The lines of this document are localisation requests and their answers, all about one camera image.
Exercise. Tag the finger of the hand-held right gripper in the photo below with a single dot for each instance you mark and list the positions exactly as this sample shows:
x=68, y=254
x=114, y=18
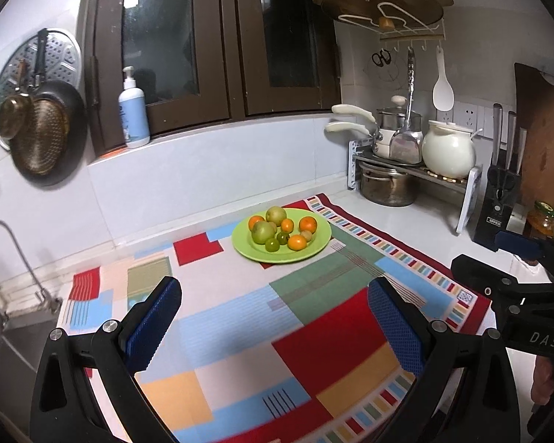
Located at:
x=471, y=267
x=519, y=244

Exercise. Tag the metal kitchen rack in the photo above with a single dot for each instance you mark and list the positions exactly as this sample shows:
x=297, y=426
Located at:
x=468, y=203

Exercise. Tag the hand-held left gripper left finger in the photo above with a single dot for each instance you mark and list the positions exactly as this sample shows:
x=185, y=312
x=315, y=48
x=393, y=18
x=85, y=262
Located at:
x=152, y=327

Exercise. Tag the white ceramic pot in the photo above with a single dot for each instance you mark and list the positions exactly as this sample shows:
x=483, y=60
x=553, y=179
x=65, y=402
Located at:
x=448, y=152

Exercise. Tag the black frying pan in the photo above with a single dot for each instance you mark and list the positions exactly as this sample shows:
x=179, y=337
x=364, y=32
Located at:
x=76, y=115

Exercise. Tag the glass jar green lid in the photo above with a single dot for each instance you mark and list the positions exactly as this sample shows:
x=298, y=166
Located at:
x=542, y=224

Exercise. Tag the white wall socket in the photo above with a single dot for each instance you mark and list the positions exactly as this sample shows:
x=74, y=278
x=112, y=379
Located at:
x=466, y=113

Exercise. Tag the person's right hand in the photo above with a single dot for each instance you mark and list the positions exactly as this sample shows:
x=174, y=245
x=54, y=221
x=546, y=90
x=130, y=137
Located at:
x=542, y=378

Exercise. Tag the black knife block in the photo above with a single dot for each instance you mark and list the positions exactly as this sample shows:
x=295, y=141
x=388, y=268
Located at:
x=494, y=212

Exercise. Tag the brown wooden cutting board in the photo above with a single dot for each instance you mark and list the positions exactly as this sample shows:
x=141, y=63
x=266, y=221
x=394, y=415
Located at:
x=544, y=147

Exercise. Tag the white rice paddle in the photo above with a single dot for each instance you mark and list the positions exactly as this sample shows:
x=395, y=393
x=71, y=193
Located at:
x=443, y=92

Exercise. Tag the steel sink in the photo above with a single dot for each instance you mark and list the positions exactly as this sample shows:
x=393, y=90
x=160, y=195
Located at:
x=14, y=346

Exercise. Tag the black scissors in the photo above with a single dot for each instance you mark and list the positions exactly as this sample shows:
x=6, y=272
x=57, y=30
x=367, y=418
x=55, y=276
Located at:
x=381, y=59

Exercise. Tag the brass mesh strainer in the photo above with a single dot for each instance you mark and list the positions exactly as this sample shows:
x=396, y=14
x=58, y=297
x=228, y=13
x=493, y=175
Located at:
x=44, y=134

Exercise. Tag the large steel stockpot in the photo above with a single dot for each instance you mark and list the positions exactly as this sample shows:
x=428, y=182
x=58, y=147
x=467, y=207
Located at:
x=388, y=189

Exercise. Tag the small tangerine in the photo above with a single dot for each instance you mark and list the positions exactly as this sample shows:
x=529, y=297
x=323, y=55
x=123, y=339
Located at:
x=297, y=242
x=287, y=224
x=256, y=220

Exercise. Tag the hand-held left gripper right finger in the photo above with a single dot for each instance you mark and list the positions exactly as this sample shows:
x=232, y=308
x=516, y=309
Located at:
x=394, y=327

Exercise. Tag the green plate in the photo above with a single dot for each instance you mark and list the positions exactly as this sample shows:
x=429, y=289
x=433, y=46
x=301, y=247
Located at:
x=314, y=248

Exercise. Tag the steel skimmer ladle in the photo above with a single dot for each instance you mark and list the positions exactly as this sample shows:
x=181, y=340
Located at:
x=406, y=147

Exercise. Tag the small green lime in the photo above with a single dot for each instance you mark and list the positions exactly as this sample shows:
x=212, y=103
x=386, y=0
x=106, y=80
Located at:
x=271, y=244
x=282, y=238

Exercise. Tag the steel faucet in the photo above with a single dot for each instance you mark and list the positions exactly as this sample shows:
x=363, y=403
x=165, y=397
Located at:
x=32, y=277

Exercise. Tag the flat orange object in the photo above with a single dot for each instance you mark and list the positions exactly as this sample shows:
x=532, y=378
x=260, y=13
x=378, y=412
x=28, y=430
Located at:
x=113, y=152

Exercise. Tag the small brass ladle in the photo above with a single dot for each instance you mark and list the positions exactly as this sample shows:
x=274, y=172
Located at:
x=14, y=115

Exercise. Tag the wooden bead trivet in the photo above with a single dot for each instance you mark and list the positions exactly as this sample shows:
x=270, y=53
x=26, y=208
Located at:
x=443, y=176

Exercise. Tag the colourful patchwork mat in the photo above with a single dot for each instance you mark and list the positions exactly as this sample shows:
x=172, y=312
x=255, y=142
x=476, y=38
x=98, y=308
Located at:
x=240, y=332

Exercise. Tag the perforated steel steamer tray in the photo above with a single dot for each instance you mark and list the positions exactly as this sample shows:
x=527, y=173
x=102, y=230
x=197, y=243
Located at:
x=60, y=50

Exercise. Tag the dark brown window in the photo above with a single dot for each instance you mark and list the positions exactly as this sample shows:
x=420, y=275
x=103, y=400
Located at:
x=111, y=32
x=254, y=55

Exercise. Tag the white pump bottle blue label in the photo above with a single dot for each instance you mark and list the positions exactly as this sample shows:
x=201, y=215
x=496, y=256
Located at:
x=134, y=115

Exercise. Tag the orange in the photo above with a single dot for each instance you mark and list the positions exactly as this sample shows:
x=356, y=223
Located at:
x=308, y=224

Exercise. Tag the large green apple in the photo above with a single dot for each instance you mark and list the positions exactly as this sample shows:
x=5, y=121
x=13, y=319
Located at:
x=263, y=231
x=275, y=214

